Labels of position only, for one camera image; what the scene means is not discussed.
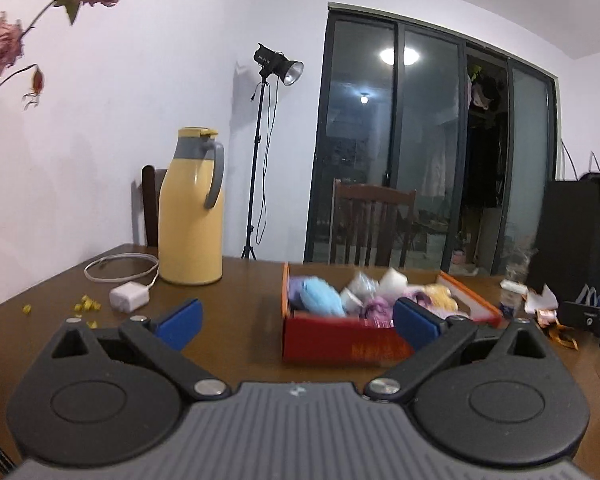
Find white charger cable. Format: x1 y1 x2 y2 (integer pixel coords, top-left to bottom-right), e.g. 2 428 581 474
84 254 161 291

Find dark wooden chair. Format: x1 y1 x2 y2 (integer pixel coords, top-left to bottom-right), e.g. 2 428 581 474
328 178 418 268
141 165 168 248

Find small white yogurt cup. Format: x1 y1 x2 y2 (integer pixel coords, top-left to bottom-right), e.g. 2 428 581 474
499 280 527 318

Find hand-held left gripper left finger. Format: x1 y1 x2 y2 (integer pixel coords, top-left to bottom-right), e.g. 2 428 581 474
30 298 231 403

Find clear glass cup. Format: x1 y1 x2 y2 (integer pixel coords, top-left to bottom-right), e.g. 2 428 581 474
505 249 537 282

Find yellow plush toy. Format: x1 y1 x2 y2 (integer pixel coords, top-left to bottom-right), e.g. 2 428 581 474
425 284 462 314

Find black shopping bag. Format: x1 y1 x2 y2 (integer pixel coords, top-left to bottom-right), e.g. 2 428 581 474
525 179 600 306

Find white power adapter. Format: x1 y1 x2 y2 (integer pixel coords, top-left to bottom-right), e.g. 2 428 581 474
109 285 151 313

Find orange snack wrapper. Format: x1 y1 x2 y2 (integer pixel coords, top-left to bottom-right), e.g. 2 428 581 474
536 307 579 351

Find yellow thermos jug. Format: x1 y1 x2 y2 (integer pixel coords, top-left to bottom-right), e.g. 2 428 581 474
158 127 226 287

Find yellow crumbs on table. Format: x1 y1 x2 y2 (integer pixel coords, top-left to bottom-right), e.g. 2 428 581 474
22 295 102 315

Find studio light on stand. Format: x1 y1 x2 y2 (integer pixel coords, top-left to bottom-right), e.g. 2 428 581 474
240 42 305 261

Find white crumpled paper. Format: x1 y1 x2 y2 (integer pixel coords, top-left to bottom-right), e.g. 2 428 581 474
525 284 559 312

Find red cardboard box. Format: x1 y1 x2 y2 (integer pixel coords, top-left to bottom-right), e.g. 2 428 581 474
281 261 504 367

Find white foam block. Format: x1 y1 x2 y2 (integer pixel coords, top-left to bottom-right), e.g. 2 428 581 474
377 267 409 294

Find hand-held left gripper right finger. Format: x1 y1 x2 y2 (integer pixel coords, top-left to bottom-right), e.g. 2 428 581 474
365 297 571 402

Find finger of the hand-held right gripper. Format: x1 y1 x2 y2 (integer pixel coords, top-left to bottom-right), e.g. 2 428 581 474
557 292 600 335

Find black framed glass sliding door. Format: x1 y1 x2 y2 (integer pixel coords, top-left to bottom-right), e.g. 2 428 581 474
305 2 561 277

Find plastic bag bundle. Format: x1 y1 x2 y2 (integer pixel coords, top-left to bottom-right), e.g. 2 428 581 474
340 272 379 312

